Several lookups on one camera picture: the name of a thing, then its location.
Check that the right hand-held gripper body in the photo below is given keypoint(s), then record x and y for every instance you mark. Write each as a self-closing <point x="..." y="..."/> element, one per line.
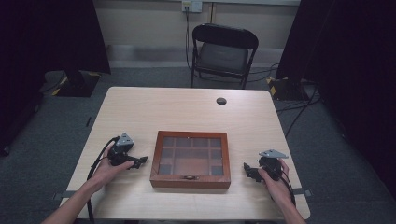
<point x="271" y="163"/>

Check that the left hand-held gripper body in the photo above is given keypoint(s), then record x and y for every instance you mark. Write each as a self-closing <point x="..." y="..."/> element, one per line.
<point x="120" y="151"/>

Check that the wooden glass-lid box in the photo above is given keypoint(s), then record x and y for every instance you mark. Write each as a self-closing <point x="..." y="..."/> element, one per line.
<point x="190" y="159"/>

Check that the person's right hand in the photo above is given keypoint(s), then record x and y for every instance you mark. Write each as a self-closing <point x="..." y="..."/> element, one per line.
<point x="275" y="185"/>

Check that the person's left hand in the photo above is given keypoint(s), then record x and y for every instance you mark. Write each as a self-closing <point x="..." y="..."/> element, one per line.
<point x="107" y="169"/>

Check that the black yellow-taped stand base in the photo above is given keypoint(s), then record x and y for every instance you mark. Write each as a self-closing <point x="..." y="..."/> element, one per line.
<point x="285" y="87"/>

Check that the dark curtain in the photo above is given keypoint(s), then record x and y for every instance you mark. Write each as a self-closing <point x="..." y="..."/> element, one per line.
<point x="342" y="77"/>

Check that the black folding chair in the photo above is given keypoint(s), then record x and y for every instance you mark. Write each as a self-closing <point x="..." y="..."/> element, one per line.
<point x="222" y="54"/>

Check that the white wall socket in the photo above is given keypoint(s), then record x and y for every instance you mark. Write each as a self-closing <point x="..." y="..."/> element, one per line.
<point x="192" y="6"/>

